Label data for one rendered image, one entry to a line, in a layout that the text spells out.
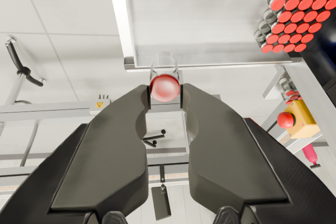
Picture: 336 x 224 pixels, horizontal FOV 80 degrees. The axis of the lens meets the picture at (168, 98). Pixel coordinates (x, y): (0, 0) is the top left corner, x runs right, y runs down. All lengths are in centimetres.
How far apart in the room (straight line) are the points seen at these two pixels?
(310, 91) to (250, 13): 22
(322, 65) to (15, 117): 151
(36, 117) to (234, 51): 126
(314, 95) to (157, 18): 36
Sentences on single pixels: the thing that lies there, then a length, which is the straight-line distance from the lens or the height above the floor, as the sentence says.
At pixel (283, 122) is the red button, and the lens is 56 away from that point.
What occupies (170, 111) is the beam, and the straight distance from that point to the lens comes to 128.
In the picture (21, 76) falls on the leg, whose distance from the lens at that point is 180.
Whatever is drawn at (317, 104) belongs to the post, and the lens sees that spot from 52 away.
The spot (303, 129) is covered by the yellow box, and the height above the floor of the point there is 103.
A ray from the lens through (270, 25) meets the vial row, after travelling 42.
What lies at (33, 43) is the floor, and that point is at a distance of 177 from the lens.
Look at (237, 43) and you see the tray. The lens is 47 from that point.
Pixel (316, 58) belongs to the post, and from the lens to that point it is 57.
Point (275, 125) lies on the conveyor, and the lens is 87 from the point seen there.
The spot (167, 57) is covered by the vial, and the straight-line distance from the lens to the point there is 16.
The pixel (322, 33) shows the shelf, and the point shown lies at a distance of 56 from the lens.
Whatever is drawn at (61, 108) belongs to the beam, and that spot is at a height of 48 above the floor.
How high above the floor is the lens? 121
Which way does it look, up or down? 35 degrees down
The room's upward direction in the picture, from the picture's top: 175 degrees clockwise
